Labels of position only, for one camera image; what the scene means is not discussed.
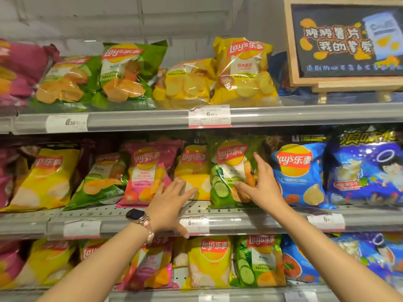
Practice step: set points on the person's right hand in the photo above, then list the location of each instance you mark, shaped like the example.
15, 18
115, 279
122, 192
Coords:
267, 191

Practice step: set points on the person's left hand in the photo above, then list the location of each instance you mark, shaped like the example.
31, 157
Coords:
167, 207

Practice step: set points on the blue potato chips bag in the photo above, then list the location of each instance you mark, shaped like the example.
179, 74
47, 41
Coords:
299, 176
297, 264

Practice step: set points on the person's right forearm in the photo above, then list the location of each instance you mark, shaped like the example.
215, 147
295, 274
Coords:
330, 257

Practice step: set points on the person's left forearm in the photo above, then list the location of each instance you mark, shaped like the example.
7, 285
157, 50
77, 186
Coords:
94, 267

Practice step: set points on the black smart watch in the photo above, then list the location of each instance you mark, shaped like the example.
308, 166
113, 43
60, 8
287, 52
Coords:
135, 214

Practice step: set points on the white price tag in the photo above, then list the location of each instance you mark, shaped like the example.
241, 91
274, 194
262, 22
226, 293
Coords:
195, 225
82, 228
326, 222
209, 116
300, 297
66, 123
214, 297

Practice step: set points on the wooden framed chalkboard sign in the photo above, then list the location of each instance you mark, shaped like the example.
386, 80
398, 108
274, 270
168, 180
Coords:
340, 43

